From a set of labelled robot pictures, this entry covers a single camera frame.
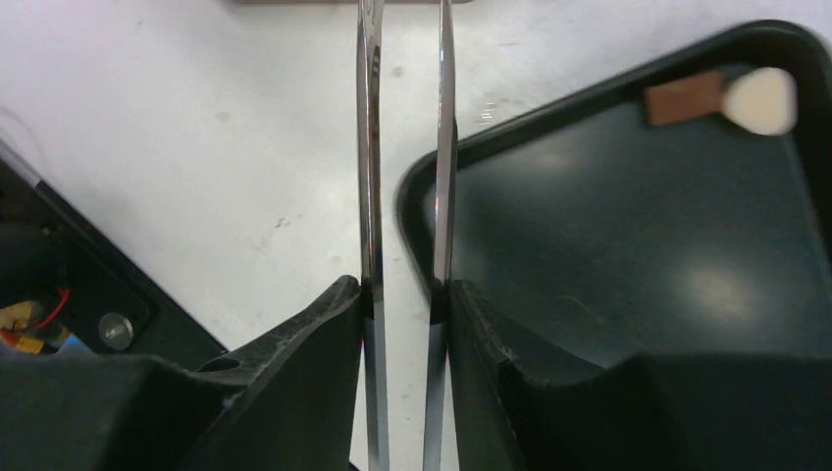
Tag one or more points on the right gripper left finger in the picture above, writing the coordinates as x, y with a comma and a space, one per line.
284, 401

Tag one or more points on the cream round chocolate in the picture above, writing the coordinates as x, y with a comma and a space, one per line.
763, 101

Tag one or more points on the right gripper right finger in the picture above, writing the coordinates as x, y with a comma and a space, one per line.
522, 403

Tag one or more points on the black plastic tray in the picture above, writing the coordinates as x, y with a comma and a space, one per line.
607, 237

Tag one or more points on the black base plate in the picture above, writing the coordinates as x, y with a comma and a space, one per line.
61, 280

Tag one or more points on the metal tongs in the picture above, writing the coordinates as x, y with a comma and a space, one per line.
368, 72

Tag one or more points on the pink square chocolate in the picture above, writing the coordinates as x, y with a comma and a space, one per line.
684, 99

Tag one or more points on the gold chocolate box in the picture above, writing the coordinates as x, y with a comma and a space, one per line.
311, 2

